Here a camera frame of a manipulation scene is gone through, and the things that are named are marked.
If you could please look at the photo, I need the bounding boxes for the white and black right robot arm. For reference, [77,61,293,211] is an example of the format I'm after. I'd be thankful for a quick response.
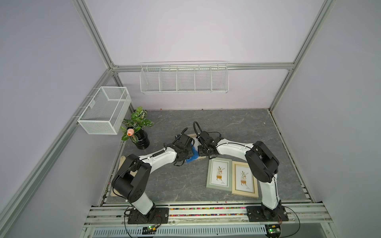
[196,131,283,221]

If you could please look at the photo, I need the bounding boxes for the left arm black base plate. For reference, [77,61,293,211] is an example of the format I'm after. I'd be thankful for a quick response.
[126,207,169,224]

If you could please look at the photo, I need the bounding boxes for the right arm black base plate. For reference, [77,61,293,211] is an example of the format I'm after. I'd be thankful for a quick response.
[246,205,289,223]

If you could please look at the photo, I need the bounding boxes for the long white wire shelf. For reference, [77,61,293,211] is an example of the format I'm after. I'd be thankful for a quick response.
[140,61,230,94]

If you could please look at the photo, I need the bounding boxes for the aluminium mounting rail front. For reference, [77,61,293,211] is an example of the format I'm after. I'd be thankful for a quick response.
[84,201,333,227]

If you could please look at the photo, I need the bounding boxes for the left electronics board green led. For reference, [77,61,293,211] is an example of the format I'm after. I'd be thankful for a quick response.
[141,226,157,235]

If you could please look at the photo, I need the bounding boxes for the beige picture frame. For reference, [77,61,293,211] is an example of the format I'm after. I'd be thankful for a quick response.
[186,133,206,163]

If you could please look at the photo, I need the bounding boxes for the black glossy plant vase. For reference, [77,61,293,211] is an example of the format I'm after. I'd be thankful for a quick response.
[133,129,150,150]

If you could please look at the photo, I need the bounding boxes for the right electronics board green led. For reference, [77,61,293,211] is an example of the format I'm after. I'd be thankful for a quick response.
[265,225,281,238]

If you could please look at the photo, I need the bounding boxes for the green artificial plant pink flower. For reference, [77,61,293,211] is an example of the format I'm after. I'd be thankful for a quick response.
[120,107,154,144]

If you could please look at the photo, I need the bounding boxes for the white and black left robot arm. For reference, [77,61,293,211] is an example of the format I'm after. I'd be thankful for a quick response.
[111,133,194,217]

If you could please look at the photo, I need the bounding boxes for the aluminium cage frame profiles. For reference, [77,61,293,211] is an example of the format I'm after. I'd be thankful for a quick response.
[1,1,336,238]

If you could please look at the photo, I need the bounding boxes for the green-grey picture frame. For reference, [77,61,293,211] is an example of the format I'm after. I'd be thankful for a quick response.
[206,158,232,192]

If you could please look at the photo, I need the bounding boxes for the electronics board green led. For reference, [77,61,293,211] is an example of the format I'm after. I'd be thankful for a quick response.
[265,225,281,238]
[141,226,157,235]

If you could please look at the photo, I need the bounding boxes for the light wood picture frame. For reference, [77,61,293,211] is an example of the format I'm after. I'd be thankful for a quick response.
[232,161,259,198]

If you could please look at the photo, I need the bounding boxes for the white wire basket left wall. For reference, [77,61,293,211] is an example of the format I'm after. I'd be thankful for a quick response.
[77,86,132,135]

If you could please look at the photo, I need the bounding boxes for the blue microfibre cloth black trim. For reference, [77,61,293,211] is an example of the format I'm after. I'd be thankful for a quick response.
[186,146,199,163]

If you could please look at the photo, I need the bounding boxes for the white vented cable duct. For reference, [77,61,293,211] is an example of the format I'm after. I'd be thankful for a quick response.
[92,224,267,238]

